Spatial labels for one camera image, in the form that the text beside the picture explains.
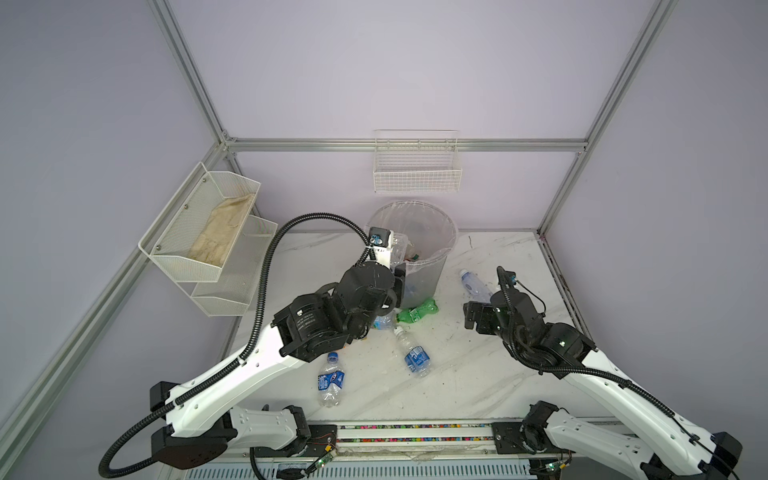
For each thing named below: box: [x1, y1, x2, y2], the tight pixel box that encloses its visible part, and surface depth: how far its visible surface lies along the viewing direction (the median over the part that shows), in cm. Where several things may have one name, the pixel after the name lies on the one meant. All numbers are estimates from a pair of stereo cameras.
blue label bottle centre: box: [394, 326, 431, 378], surface depth 84 cm
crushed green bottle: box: [396, 298, 439, 324], surface depth 95 cm
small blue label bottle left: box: [317, 352, 345, 408], surface depth 82 cm
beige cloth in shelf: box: [188, 193, 256, 266], surface depth 81 cm
